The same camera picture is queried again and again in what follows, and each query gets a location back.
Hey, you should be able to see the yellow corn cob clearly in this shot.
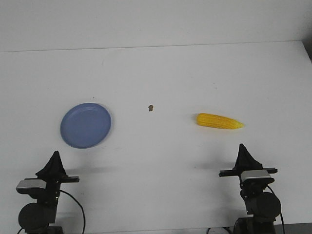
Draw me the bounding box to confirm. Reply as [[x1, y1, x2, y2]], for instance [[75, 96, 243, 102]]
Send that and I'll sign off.
[[196, 113, 244, 129]]

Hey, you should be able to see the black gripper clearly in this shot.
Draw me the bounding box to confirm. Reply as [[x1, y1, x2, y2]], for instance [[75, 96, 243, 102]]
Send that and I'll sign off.
[[36, 151, 79, 202], [218, 143, 277, 190]]

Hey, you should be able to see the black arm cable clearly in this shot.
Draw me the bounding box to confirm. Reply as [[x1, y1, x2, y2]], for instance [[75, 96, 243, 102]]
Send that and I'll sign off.
[[59, 190, 86, 234], [267, 185, 285, 234]]

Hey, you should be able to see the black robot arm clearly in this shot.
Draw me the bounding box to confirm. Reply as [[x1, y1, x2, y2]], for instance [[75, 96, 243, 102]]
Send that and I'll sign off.
[[219, 143, 282, 234], [16, 151, 86, 234]]

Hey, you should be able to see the blue round plate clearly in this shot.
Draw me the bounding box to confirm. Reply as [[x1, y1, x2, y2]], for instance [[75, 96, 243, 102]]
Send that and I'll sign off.
[[60, 103, 112, 149]]

